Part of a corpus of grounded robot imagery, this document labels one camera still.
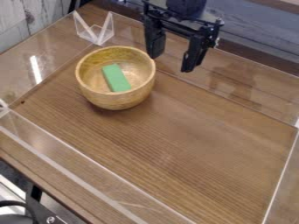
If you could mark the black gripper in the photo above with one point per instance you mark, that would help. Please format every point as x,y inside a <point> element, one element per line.
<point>183,17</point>

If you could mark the brown wooden bowl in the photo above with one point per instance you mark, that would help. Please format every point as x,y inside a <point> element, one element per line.
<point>137,67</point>

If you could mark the green rectangular block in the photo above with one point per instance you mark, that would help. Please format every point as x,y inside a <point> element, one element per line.
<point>114,78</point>

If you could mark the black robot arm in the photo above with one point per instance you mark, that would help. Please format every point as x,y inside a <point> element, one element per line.
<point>184,18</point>

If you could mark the clear acrylic tray border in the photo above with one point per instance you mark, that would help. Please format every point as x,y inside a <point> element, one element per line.
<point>204,154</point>

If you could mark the black metal table leg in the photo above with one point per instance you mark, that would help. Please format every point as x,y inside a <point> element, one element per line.
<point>44,215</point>

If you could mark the clear acrylic corner bracket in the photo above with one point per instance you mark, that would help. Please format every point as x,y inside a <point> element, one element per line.
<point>94,34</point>

